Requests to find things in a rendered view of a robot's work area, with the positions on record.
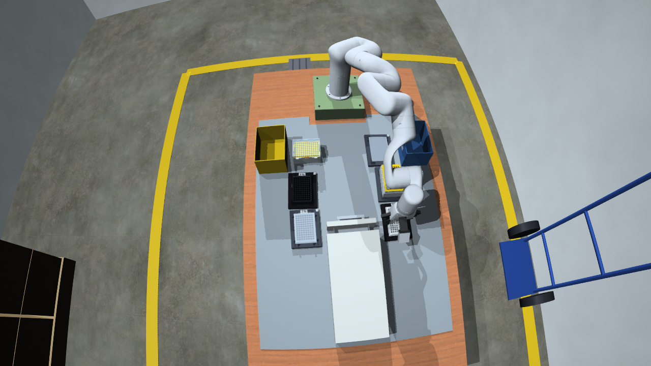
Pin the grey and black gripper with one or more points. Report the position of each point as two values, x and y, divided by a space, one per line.
393 214

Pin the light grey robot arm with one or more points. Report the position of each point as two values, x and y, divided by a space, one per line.
380 84

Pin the blue open-top bin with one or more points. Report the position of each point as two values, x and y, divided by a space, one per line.
419 151

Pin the yellow open-top bin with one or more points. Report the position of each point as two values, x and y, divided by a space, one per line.
271 149

